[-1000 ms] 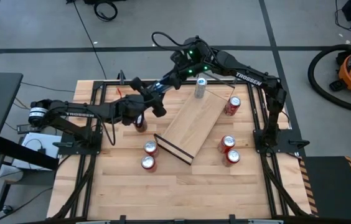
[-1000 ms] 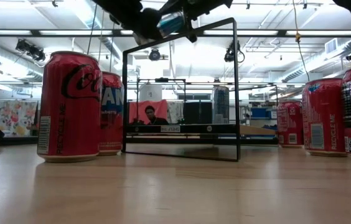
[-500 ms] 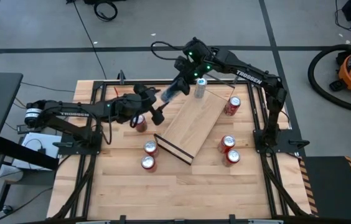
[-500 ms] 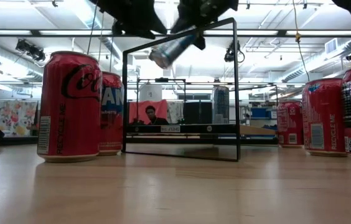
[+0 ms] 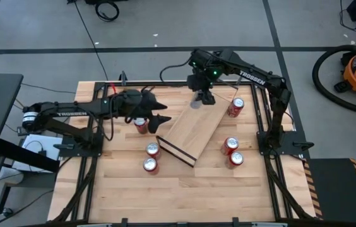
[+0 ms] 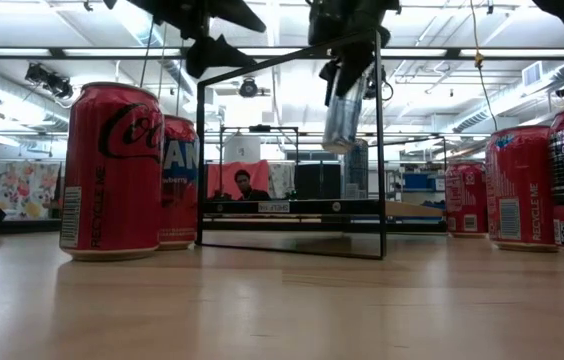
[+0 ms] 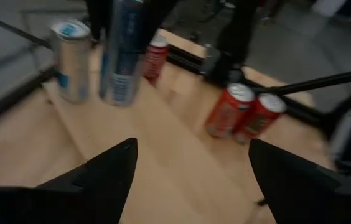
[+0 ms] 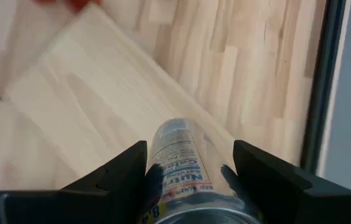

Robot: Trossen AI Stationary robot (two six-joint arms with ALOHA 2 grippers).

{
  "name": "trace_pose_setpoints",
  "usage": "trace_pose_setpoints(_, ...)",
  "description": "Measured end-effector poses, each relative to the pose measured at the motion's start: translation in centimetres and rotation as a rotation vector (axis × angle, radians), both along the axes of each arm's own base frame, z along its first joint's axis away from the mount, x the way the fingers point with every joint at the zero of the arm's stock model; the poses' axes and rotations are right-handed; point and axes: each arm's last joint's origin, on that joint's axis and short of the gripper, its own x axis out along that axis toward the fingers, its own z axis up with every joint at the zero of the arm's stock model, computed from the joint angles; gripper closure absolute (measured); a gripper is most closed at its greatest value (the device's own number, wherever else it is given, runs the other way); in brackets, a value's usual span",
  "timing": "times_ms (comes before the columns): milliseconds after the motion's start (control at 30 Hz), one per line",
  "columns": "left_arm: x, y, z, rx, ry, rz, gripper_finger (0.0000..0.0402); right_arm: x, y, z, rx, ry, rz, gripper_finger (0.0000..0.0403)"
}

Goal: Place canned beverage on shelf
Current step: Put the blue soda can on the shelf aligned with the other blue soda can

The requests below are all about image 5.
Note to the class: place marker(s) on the red Coke Zero can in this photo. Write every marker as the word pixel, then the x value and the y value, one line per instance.
pixel 236 158
pixel 150 164

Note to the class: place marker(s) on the black hazard-striped platform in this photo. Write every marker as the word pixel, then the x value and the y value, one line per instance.
pixel 335 189

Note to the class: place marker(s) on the light wooden board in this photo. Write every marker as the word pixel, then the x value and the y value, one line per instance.
pixel 193 126

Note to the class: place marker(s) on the red Coke original can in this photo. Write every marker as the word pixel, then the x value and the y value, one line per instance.
pixel 140 125
pixel 236 105

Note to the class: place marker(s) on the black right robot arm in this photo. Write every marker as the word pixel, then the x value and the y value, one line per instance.
pixel 253 77

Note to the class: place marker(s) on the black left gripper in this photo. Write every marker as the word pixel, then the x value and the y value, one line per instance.
pixel 130 102

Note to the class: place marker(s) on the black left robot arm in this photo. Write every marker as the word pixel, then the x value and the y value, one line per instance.
pixel 70 113

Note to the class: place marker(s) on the white paper box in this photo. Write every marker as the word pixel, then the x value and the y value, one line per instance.
pixel 33 145

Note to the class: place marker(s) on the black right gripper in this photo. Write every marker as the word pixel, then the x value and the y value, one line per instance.
pixel 198 82

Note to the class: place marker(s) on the red-orange Fanta can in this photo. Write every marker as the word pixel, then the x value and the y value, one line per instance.
pixel 230 144
pixel 152 149

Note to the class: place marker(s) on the black aluminium rig frame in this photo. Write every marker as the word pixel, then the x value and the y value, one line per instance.
pixel 171 84

